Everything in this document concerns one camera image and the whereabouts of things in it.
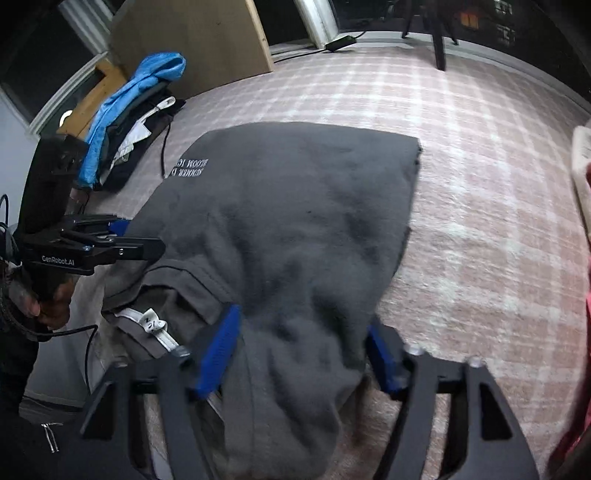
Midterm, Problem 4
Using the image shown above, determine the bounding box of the ring light on tripod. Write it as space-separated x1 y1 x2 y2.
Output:
402 0 459 71

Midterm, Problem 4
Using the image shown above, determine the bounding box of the black cable on bed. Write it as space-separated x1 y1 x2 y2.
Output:
158 117 174 180

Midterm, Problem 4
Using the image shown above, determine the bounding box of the dark grey daisy t-shirt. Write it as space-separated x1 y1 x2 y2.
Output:
102 122 421 479

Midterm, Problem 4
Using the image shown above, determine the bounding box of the person's left hand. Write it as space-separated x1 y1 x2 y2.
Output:
8 277 76 330

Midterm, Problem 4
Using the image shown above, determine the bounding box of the dark folded clothes pile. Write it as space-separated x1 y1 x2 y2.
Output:
92 82 185 193

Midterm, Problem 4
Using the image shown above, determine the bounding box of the blue folded garment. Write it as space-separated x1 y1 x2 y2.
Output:
77 52 186 188

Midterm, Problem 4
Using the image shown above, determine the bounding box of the brown cardboard panel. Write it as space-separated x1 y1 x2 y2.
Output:
109 0 273 99

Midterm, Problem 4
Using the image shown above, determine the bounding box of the red crumpled garment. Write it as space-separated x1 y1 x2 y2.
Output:
547 161 590 479

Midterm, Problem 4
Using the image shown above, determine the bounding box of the black power adapter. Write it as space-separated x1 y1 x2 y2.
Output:
325 35 358 53

